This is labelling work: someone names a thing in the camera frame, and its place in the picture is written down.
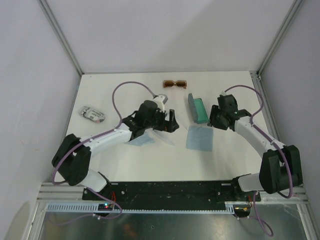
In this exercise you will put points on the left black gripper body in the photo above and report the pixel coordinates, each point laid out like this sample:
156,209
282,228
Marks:
159,122

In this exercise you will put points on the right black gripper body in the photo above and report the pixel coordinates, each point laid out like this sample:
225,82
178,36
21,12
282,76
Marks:
216,118

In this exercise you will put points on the white frame sunglasses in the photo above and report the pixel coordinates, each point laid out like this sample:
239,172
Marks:
177,138

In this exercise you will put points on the blue glasses case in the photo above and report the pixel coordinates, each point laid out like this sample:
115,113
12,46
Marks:
197,109

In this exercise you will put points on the blue cleaning cloth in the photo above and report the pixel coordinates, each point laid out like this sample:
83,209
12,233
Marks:
200,138
142,140

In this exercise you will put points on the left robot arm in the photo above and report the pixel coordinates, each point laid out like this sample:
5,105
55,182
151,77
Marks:
73,157

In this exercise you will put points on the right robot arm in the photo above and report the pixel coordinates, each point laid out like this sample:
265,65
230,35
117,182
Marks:
280,167

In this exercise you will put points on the brown sunglasses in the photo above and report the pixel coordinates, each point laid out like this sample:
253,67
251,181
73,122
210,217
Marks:
178,83

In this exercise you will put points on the crumpled blue cleaning cloth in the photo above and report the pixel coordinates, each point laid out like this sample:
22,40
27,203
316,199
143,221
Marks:
142,140

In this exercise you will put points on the newspaper print pouch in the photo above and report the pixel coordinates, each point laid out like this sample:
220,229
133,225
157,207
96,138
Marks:
92,114

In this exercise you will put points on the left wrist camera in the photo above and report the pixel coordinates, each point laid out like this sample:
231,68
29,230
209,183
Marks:
160,101

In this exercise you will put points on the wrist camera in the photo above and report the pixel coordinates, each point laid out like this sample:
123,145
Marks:
223,93
160,101

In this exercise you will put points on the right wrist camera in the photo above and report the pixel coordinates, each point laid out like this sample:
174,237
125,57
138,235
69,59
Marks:
223,93

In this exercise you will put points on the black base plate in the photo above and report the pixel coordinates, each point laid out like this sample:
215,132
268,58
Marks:
173,195

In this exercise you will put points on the aluminium frame rail front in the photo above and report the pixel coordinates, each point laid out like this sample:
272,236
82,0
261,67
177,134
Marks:
62,193

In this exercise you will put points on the right aluminium corner post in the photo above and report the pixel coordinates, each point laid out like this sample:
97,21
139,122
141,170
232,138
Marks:
280,35

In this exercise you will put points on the aluminium corner post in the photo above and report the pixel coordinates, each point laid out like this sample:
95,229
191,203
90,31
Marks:
280,35
52,20

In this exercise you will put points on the left aluminium corner post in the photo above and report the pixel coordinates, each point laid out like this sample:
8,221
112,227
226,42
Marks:
52,20

